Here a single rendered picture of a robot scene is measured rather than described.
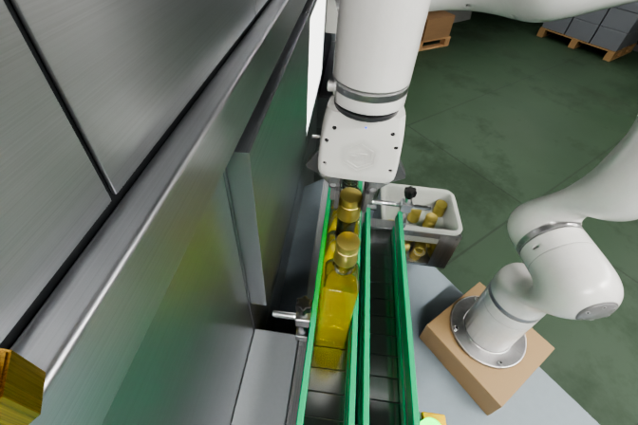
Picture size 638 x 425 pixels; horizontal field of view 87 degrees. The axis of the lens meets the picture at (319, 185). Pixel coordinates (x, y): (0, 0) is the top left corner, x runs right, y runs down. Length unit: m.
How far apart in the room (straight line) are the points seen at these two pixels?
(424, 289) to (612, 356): 1.40
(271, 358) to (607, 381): 1.87
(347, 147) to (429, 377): 0.78
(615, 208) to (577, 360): 1.66
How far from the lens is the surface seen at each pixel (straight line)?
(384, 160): 0.42
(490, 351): 1.04
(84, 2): 0.20
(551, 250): 0.74
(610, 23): 6.11
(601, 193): 0.67
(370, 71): 0.34
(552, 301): 0.74
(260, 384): 0.69
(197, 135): 0.27
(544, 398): 1.18
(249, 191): 0.40
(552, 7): 0.39
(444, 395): 1.06
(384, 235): 0.87
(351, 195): 0.49
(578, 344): 2.33
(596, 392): 2.26
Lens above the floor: 1.71
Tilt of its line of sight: 44 degrees down
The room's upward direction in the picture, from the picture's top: 4 degrees clockwise
